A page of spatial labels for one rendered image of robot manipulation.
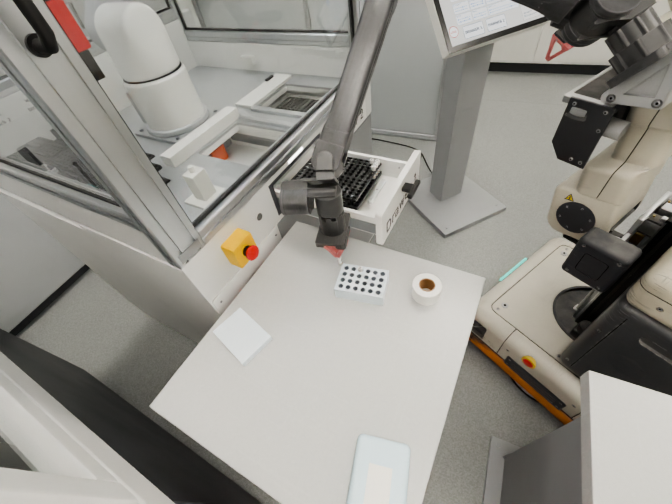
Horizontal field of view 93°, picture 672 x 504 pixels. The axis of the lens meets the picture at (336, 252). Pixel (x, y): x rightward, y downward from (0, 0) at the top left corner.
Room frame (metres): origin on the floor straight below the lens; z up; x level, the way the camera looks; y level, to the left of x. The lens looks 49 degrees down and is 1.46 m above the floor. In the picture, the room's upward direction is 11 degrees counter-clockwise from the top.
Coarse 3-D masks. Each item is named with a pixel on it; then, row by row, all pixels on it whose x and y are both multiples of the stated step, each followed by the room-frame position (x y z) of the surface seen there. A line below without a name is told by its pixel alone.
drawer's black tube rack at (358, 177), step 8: (352, 160) 0.82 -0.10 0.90; (360, 160) 0.82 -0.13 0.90; (304, 168) 0.84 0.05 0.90; (312, 168) 0.82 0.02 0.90; (344, 168) 0.79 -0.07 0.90; (352, 168) 0.78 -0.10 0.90; (360, 168) 0.78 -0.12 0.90; (368, 168) 0.77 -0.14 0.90; (296, 176) 0.80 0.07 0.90; (304, 176) 0.83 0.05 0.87; (312, 176) 0.78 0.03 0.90; (344, 176) 0.75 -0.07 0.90; (352, 176) 0.75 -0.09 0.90; (360, 176) 0.74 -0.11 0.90; (368, 176) 0.78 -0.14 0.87; (376, 176) 0.76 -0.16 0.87; (344, 184) 0.72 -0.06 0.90; (352, 184) 0.71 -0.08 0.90; (368, 184) 0.73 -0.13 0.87; (344, 192) 0.72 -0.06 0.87; (352, 192) 0.68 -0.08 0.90; (368, 192) 0.70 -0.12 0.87; (344, 200) 0.69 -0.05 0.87; (360, 200) 0.68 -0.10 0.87; (352, 208) 0.65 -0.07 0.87
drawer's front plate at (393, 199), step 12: (420, 156) 0.77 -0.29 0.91; (408, 168) 0.70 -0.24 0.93; (396, 180) 0.66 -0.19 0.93; (408, 180) 0.69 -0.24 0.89; (396, 192) 0.61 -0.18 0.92; (384, 204) 0.57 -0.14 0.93; (396, 204) 0.62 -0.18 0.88; (384, 216) 0.55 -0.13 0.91; (396, 216) 0.62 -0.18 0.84; (384, 228) 0.55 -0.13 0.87; (384, 240) 0.55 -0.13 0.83
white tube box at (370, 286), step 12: (348, 264) 0.51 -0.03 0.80; (348, 276) 0.48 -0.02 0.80; (360, 276) 0.48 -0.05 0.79; (372, 276) 0.46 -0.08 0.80; (384, 276) 0.45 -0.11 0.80; (336, 288) 0.45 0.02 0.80; (348, 288) 0.45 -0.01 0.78; (360, 288) 0.43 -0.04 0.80; (372, 288) 0.43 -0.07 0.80; (384, 288) 0.42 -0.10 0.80; (360, 300) 0.42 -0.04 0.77; (372, 300) 0.40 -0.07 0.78
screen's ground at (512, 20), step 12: (444, 0) 1.43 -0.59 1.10; (456, 0) 1.44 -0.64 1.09; (444, 12) 1.40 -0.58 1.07; (504, 12) 1.44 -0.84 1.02; (516, 12) 1.44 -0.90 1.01; (528, 12) 1.45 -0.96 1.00; (456, 24) 1.38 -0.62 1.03; (468, 24) 1.39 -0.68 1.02; (516, 24) 1.41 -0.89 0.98; (480, 36) 1.36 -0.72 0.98
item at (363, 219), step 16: (304, 160) 0.91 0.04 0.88; (368, 160) 0.84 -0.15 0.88; (384, 160) 0.80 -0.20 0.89; (400, 160) 0.78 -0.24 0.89; (288, 176) 0.83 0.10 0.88; (384, 176) 0.80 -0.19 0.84; (384, 192) 0.73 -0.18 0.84; (368, 208) 0.67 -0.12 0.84; (352, 224) 0.60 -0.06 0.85; (368, 224) 0.58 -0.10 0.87
